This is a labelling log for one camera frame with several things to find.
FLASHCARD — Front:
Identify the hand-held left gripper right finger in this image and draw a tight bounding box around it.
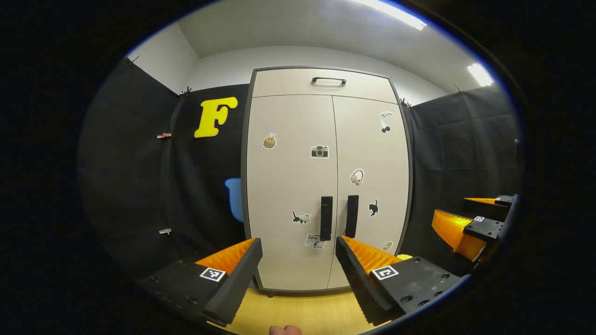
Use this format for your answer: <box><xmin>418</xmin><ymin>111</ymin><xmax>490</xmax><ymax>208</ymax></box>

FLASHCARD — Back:
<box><xmin>335</xmin><ymin>235</ymin><xmax>469</xmax><ymax>326</ymax></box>

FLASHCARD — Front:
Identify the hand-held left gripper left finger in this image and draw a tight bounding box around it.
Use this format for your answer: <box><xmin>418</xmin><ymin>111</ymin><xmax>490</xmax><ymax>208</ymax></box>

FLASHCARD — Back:
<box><xmin>134</xmin><ymin>237</ymin><xmax>264</xmax><ymax>327</ymax></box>

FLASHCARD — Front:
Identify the black door handle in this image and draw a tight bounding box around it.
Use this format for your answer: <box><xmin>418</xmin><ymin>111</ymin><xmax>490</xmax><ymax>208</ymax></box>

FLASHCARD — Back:
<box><xmin>320</xmin><ymin>196</ymin><xmax>333</xmax><ymax>241</ymax></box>
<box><xmin>345</xmin><ymin>194</ymin><xmax>359</xmax><ymax>238</ymax></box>

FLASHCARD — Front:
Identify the white double-door shoe cabinet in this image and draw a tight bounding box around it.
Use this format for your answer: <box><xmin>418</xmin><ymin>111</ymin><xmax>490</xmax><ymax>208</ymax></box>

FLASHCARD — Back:
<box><xmin>240</xmin><ymin>65</ymin><xmax>416</xmax><ymax>298</ymax></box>

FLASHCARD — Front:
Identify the white cabinet door camera sticker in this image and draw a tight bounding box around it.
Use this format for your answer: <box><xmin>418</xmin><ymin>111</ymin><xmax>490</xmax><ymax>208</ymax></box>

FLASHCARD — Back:
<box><xmin>246</xmin><ymin>94</ymin><xmax>337</xmax><ymax>291</ymax></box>

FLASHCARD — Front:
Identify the white cabinet door headphone sticker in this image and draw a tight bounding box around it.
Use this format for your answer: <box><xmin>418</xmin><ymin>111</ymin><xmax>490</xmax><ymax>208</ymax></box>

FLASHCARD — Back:
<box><xmin>327</xmin><ymin>95</ymin><xmax>411</xmax><ymax>289</ymax></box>

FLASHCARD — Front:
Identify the short ceiling light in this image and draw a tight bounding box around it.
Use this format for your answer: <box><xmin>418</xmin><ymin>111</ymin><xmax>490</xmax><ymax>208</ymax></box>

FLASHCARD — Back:
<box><xmin>467</xmin><ymin>62</ymin><xmax>495</xmax><ymax>87</ymax></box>

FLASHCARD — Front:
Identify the black backdrop cloth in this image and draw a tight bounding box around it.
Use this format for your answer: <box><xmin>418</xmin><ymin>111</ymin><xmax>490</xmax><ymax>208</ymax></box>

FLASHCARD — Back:
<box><xmin>78</xmin><ymin>56</ymin><xmax>521</xmax><ymax>280</ymax></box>

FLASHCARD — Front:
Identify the long ceiling light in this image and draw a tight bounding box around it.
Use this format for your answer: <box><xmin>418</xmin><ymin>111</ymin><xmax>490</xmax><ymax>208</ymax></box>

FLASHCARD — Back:
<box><xmin>354</xmin><ymin>0</ymin><xmax>428</xmax><ymax>31</ymax></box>

